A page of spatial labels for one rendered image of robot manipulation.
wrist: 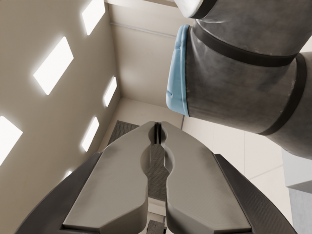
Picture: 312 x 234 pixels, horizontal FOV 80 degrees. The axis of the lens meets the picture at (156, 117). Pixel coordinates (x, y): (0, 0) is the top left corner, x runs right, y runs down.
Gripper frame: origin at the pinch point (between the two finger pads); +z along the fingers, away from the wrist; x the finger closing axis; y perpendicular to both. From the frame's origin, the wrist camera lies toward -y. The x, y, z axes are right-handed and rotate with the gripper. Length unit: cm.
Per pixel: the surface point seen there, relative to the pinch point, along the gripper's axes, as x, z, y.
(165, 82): 29, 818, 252
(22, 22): -227, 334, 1
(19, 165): -285, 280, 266
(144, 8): -45, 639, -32
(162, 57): 13, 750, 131
